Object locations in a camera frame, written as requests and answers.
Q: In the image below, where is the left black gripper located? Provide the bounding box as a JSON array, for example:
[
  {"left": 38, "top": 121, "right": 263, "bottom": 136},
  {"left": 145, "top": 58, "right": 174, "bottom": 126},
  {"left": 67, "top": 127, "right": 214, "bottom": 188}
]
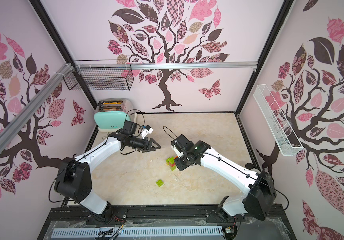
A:
[{"left": 127, "top": 136, "right": 161, "bottom": 153}]

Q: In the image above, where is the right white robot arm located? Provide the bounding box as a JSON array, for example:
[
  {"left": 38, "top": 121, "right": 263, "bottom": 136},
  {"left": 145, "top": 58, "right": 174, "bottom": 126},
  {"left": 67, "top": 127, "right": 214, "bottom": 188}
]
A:
[{"left": 171, "top": 135, "right": 289, "bottom": 222}]

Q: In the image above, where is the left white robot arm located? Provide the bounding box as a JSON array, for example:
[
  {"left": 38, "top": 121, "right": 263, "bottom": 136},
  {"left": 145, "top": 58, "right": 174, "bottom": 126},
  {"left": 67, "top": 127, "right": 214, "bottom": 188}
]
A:
[{"left": 51, "top": 121, "right": 161, "bottom": 215}]

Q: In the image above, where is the mint green toaster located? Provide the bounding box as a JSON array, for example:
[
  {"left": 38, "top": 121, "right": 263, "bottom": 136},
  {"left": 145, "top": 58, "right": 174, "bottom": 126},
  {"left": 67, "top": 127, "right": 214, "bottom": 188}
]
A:
[{"left": 94, "top": 98, "right": 138, "bottom": 132}]

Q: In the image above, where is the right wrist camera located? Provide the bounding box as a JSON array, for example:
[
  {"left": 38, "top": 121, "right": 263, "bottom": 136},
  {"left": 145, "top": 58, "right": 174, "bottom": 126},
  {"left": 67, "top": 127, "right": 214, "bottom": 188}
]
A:
[{"left": 171, "top": 141, "right": 183, "bottom": 158}]

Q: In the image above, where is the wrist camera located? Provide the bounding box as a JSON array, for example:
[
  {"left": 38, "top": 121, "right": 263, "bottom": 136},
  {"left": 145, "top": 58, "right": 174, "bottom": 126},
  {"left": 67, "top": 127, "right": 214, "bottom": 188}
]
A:
[
  {"left": 140, "top": 125, "right": 153, "bottom": 139},
  {"left": 171, "top": 141, "right": 183, "bottom": 158}
]

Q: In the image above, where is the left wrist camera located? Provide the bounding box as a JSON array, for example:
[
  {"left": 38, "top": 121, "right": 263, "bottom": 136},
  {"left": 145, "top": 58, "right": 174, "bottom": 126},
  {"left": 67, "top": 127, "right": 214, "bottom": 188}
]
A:
[{"left": 140, "top": 125, "right": 153, "bottom": 139}]

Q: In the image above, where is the black wire basket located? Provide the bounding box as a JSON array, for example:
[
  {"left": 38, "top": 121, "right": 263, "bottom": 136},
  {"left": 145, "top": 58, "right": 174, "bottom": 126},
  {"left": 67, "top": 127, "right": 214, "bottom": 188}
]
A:
[{"left": 63, "top": 60, "right": 135, "bottom": 91}]

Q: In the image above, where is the aluminium rail back wall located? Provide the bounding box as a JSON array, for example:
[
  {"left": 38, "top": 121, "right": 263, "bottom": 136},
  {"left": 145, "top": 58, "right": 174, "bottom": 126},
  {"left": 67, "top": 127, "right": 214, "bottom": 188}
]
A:
[{"left": 76, "top": 62, "right": 258, "bottom": 70}]

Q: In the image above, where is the aluminium rail wall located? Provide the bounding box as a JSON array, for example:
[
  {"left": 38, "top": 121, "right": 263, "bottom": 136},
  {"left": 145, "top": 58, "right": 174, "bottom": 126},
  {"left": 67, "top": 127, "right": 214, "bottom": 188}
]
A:
[
  {"left": 0, "top": 63, "right": 72, "bottom": 155},
  {"left": 76, "top": 62, "right": 258, "bottom": 70}
]

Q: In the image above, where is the white slotted cable duct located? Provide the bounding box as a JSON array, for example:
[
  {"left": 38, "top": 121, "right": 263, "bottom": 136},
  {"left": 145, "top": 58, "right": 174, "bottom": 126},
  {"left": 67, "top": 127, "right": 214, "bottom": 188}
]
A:
[{"left": 49, "top": 226, "right": 224, "bottom": 240}]

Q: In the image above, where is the white wire basket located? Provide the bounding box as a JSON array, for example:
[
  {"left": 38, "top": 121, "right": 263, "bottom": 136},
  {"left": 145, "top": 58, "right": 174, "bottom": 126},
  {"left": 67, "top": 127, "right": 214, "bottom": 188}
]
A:
[{"left": 253, "top": 85, "right": 304, "bottom": 157}]

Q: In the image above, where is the aluminium rail left wall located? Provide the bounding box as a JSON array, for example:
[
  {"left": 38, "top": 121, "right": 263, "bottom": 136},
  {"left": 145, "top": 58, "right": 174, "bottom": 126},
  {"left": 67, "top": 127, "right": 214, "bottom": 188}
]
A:
[{"left": 0, "top": 63, "right": 72, "bottom": 155}]

